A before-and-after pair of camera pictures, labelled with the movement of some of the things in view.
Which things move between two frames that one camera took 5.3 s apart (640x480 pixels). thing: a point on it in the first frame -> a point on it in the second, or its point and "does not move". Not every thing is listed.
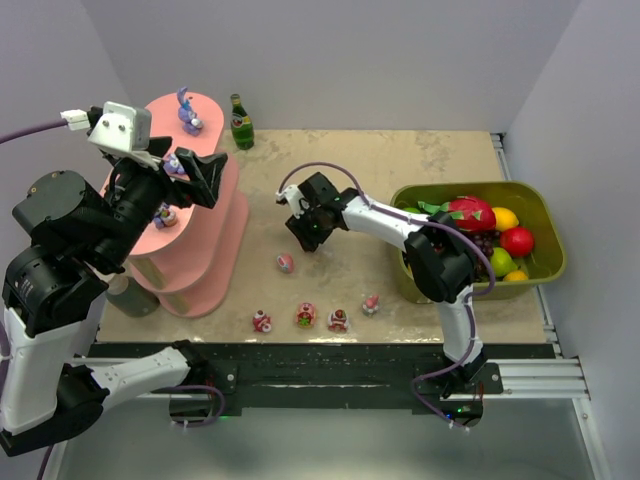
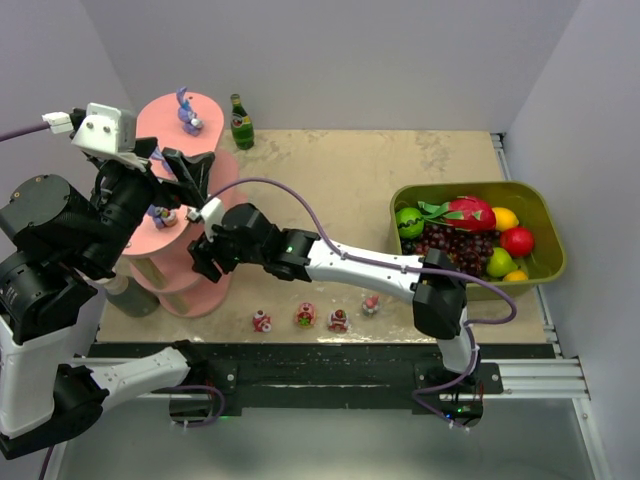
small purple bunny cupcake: [165, 216] does not move
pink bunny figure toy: [371, 305] does not move
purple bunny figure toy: [191, 124] does not move
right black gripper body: [310, 227] -> [209, 251]
